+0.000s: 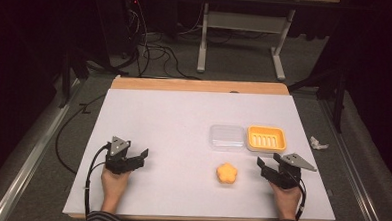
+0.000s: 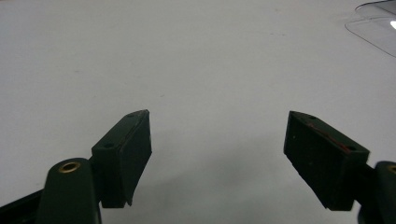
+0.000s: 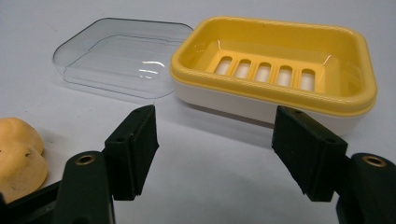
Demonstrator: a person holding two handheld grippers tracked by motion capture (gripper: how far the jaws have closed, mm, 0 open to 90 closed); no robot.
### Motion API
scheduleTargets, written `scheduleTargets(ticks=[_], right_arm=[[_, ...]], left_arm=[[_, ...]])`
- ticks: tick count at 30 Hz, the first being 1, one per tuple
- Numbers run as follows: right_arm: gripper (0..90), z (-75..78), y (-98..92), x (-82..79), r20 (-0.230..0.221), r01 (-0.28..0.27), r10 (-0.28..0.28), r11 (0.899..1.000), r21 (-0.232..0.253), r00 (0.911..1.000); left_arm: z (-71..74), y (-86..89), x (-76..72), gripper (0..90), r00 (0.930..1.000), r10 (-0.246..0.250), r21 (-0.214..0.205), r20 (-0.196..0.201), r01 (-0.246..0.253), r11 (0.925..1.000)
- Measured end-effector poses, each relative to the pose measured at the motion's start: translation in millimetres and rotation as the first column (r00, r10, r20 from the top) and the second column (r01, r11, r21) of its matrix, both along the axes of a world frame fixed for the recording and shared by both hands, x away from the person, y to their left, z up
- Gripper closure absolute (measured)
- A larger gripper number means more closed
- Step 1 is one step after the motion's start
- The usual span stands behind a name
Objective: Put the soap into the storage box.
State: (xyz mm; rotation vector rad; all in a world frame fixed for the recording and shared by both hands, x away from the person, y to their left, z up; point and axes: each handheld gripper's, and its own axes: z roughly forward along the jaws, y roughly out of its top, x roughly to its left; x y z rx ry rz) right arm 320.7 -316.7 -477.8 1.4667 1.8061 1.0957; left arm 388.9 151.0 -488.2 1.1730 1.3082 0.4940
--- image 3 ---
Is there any yellow soap bar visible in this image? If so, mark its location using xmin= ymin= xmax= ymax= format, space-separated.
xmin=0 ymin=117 xmax=49 ymax=204

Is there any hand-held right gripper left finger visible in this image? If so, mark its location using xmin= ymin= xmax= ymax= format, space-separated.
xmin=52 ymin=105 xmax=160 ymax=224

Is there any clear plastic soap box lid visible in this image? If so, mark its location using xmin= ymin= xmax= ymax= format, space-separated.
xmin=51 ymin=17 xmax=194 ymax=100

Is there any yellow and white soap box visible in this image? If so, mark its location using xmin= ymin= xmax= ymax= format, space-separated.
xmin=169 ymin=16 xmax=378 ymax=137

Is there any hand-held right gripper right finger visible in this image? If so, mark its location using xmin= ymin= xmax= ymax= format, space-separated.
xmin=271 ymin=105 xmax=396 ymax=224

